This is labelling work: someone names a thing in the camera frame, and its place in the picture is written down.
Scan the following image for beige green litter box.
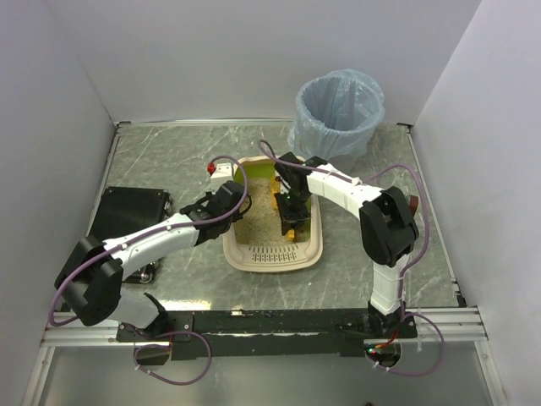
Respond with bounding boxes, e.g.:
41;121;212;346
222;156;323;273

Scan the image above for brown wooden metronome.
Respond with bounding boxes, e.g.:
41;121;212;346
406;195;420;218

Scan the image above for orange plastic litter scoop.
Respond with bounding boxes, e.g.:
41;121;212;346
270;176;296;242

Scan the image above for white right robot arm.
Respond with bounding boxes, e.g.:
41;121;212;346
274;152;419;336

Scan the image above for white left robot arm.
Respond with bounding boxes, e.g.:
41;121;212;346
52;180;248;332

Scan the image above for beige cat litter pellets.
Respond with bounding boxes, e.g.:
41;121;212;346
233;178;310;246

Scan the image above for grey bin with blue bag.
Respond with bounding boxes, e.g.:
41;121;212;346
287;69;385;173

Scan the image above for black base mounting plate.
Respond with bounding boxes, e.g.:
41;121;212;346
116;308;418;360

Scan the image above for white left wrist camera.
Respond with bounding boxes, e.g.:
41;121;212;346
207;162;235;193

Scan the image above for aluminium frame rail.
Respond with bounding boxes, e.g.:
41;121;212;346
41;307;488;348

